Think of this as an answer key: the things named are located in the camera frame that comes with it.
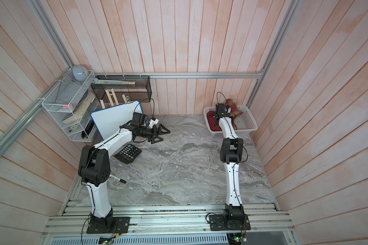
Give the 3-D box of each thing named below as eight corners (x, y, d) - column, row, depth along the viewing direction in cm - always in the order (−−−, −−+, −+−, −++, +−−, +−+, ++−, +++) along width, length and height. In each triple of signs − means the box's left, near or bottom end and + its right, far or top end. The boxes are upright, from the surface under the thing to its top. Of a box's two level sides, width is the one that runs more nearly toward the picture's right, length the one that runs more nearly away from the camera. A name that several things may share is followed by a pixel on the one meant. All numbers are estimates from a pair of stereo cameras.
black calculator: (115, 157, 100) (114, 155, 98) (129, 144, 107) (128, 141, 105) (128, 165, 96) (127, 163, 94) (141, 151, 103) (140, 149, 101)
